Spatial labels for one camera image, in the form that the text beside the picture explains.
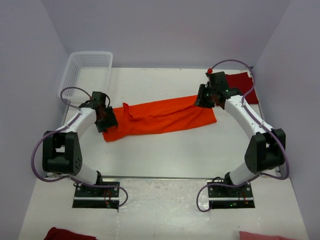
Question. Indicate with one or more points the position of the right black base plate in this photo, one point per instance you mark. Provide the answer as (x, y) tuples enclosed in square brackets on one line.
[(221, 197)]

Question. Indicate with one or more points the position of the pink cloth bottom right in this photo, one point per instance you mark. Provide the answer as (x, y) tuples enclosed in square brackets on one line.
[(255, 236)]

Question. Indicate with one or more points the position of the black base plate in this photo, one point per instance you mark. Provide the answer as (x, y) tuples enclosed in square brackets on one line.
[(97, 198), (221, 197)]

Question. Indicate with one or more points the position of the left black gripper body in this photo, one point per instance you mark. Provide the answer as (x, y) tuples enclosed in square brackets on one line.
[(107, 121)]

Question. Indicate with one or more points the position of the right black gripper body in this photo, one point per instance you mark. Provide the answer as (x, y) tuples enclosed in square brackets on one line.
[(206, 97)]

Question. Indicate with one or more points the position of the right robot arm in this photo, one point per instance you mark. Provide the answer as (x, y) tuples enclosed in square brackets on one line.
[(266, 148)]

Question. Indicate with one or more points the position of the white plastic basket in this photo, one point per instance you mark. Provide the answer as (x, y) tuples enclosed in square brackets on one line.
[(85, 72)]

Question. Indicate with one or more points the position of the orange t-shirt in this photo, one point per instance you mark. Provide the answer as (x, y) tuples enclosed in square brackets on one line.
[(159, 117)]

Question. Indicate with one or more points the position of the dark red cloth bottom left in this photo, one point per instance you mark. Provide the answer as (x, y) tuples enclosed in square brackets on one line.
[(63, 234)]

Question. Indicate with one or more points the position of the folded dark red t-shirt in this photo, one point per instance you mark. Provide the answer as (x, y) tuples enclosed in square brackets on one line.
[(244, 83)]

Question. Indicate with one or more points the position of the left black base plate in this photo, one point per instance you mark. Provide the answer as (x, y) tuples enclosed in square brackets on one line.
[(97, 198)]

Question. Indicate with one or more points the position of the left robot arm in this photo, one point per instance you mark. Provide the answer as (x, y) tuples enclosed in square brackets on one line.
[(61, 150)]

